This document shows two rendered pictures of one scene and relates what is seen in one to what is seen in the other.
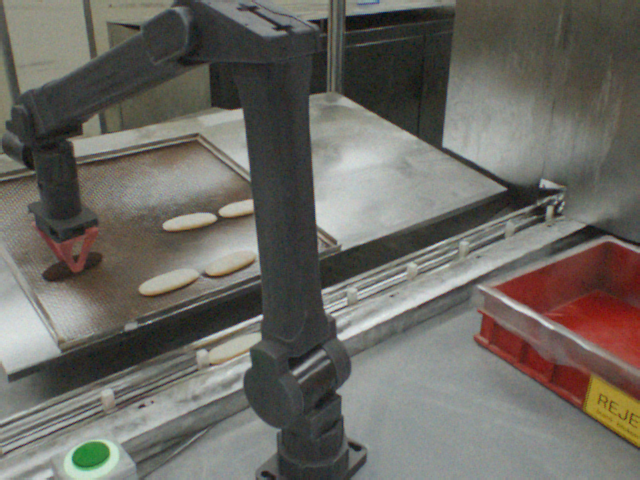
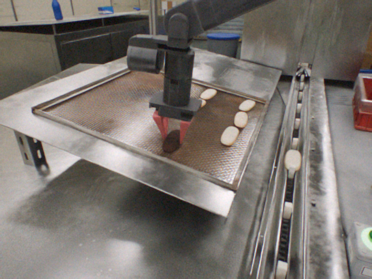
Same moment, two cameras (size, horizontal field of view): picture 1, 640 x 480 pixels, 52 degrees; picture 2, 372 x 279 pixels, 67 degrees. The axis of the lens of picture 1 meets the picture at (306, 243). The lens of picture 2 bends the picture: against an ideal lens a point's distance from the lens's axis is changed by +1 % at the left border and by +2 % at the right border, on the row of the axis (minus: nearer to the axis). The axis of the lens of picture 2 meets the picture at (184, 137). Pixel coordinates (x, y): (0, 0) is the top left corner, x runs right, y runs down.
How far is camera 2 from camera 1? 78 cm
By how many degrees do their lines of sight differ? 27
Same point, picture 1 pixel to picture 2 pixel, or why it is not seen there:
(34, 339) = (211, 189)
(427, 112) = not seen: hidden behind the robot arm
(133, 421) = (325, 214)
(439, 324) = (331, 127)
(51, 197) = (183, 89)
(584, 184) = (321, 60)
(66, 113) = (232, 13)
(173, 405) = (326, 197)
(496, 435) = not seen: outside the picture
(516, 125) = (284, 40)
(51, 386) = (218, 219)
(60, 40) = not seen: outside the picture
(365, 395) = (360, 163)
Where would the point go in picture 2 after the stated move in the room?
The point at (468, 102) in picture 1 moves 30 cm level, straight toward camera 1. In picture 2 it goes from (256, 33) to (295, 44)
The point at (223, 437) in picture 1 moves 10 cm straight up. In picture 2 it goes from (345, 206) to (359, 167)
